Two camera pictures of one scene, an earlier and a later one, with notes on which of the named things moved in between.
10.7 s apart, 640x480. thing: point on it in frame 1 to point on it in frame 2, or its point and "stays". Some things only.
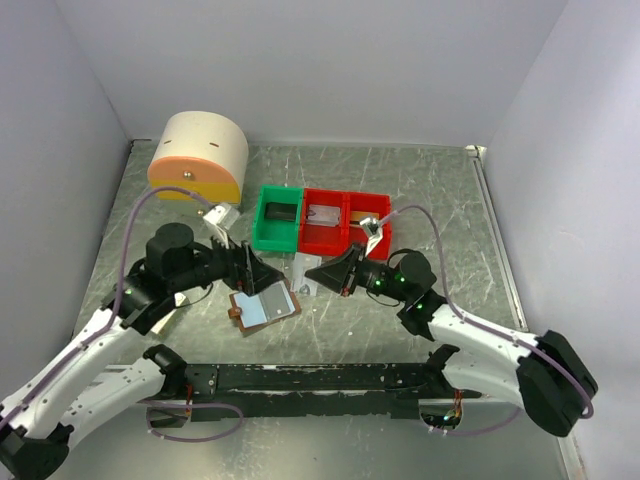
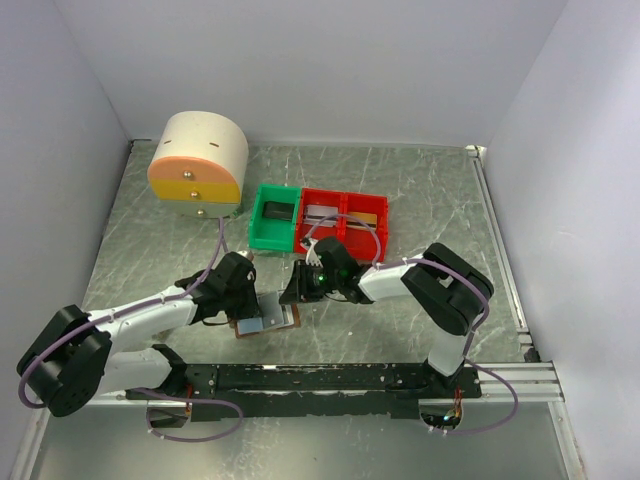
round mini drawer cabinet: [205, 151] stays
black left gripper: [244, 269] to [251, 309]
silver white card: [323, 215] stays
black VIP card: [280, 211] stays
